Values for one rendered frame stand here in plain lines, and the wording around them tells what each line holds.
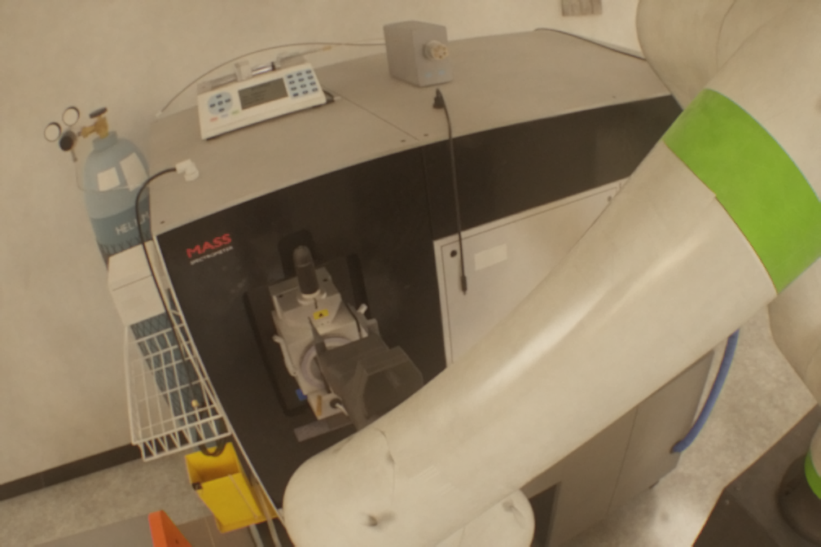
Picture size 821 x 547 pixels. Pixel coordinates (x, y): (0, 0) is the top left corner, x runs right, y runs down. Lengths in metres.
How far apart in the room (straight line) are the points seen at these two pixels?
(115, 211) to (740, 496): 1.52
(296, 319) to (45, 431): 1.91
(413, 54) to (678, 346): 0.90
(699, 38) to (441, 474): 0.32
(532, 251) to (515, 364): 0.74
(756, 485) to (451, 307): 0.61
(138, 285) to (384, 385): 0.71
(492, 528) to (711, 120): 0.33
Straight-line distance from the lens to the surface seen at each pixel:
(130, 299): 1.18
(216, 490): 1.14
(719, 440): 2.38
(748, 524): 0.76
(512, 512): 0.48
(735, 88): 0.30
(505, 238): 0.99
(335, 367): 0.65
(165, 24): 1.87
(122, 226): 1.61
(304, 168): 0.82
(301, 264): 0.78
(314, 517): 0.38
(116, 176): 1.58
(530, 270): 1.06
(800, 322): 0.67
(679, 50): 0.42
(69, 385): 2.38
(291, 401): 1.00
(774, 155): 0.28
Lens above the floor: 1.74
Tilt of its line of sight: 33 degrees down
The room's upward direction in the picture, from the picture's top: 8 degrees counter-clockwise
